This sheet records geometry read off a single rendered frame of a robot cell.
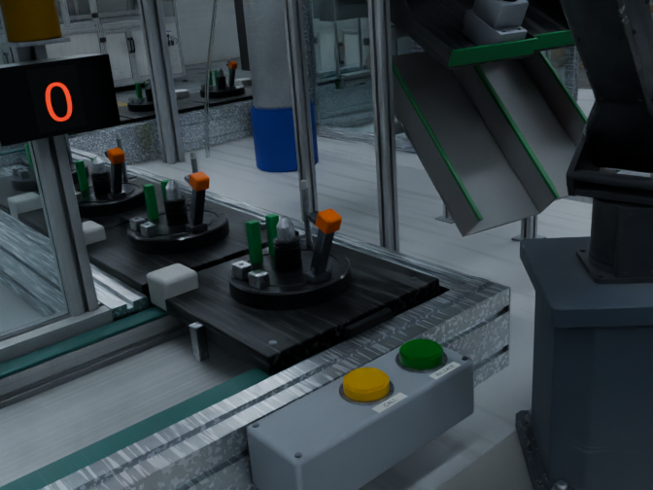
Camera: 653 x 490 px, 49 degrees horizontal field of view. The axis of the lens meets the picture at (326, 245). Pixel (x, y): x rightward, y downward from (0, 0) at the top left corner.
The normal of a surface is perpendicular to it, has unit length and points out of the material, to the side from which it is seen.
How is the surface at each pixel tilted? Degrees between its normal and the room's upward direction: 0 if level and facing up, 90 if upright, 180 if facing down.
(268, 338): 0
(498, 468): 0
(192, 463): 90
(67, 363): 90
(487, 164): 45
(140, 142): 90
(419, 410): 90
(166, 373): 0
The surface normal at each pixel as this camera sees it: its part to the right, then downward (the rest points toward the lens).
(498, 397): -0.07, -0.93
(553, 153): 0.31, -0.47
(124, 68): 0.65, 0.22
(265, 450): -0.76, 0.28
